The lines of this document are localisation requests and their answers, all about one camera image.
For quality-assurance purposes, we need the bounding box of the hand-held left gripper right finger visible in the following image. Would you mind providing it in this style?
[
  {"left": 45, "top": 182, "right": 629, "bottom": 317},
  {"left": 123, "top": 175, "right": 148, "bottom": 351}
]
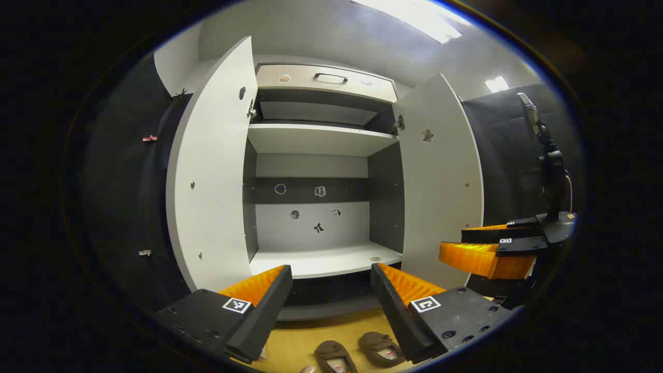
[{"left": 370, "top": 262, "right": 513, "bottom": 364}]

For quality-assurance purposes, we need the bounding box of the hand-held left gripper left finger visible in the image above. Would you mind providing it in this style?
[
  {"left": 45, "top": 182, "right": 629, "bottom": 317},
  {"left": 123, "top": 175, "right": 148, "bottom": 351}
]
[{"left": 154, "top": 264, "right": 294, "bottom": 364}]

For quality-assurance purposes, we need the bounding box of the brown fuzzy shoe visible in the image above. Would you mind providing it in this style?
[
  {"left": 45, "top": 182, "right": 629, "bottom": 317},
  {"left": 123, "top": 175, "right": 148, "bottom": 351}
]
[
  {"left": 314, "top": 340, "right": 358, "bottom": 373},
  {"left": 358, "top": 332, "right": 406, "bottom": 368}
]

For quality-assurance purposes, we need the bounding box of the white shoe cabinet door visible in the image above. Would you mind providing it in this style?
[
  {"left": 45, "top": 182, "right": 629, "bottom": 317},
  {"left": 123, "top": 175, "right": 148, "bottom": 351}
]
[
  {"left": 166, "top": 35, "right": 258, "bottom": 293},
  {"left": 392, "top": 73, "right": 485, "bottom": 291}
]

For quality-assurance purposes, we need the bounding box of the grey white shoe cabinet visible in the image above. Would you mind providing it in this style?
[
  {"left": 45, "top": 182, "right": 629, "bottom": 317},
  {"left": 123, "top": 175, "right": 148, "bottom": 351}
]
[{"left": 242, "top": 54, "right": 410, "bottom": 322}]

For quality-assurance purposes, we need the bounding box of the beige cabinet drawer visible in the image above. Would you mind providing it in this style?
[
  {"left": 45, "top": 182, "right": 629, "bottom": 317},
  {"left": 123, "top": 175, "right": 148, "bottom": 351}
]
[{"left": 255, "top": 63, "right": 398, "bottom": 103}]

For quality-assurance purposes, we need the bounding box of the long ceiling light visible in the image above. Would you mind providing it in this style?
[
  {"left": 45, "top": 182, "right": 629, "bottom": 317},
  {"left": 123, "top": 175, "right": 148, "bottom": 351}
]
[{"left": 352, "top": 0, "right": 472, "bottom": 45}]

